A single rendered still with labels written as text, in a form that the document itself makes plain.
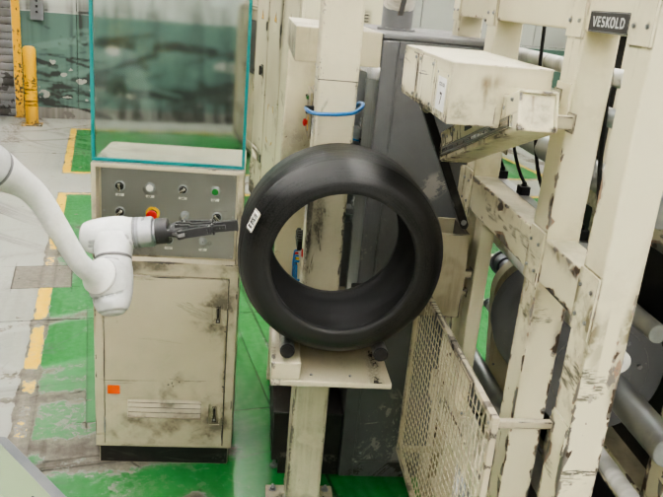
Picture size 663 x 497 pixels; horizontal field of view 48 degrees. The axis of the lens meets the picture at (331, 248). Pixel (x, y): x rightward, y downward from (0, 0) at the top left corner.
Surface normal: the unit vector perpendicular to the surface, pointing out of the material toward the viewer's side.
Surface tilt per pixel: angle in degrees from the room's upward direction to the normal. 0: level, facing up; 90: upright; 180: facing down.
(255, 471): 0
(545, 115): 72
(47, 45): 90
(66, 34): 90
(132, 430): 90
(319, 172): 46
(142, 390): 90
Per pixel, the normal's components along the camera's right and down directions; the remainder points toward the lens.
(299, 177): -0.26, -0.40
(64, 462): 0.08, -0.94
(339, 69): 0.08, 0.32
